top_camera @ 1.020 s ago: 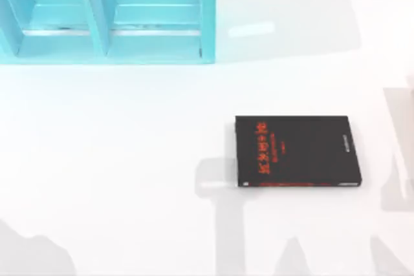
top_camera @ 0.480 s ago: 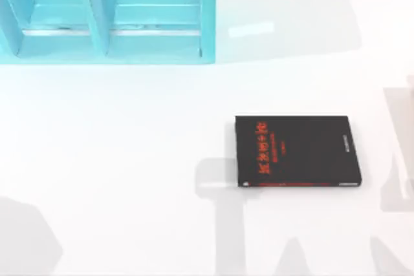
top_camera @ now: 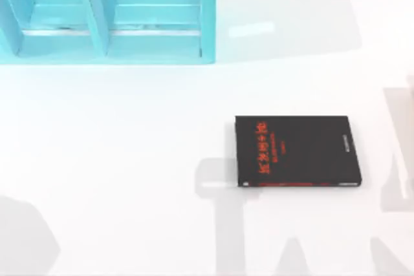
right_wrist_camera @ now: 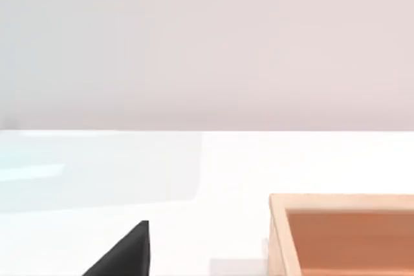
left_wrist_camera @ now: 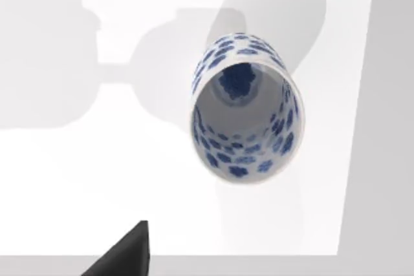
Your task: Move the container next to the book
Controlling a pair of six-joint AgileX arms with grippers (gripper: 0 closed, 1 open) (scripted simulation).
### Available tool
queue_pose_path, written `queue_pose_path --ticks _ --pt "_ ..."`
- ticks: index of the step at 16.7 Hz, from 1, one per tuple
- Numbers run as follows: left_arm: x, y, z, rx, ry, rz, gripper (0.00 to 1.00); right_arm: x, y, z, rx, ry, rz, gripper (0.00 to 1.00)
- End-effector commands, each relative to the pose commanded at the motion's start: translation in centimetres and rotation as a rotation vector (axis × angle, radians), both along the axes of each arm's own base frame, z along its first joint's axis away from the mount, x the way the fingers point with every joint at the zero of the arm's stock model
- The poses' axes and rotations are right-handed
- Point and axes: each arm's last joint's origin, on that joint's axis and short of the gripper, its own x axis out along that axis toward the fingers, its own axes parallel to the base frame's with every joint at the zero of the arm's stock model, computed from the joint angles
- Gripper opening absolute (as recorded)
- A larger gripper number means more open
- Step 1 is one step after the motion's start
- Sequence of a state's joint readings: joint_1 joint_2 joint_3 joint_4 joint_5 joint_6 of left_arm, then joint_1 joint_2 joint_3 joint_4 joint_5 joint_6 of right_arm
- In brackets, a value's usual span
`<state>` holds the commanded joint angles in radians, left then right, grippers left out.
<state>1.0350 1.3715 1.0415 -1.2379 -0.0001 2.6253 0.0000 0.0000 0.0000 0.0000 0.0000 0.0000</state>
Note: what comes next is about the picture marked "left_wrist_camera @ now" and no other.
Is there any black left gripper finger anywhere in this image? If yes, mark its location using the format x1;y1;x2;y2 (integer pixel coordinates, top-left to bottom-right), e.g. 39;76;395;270
80;220;151;276

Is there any white and blue patterned cup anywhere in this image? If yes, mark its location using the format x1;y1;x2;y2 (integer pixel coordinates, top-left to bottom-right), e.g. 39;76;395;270
189;32;306;185

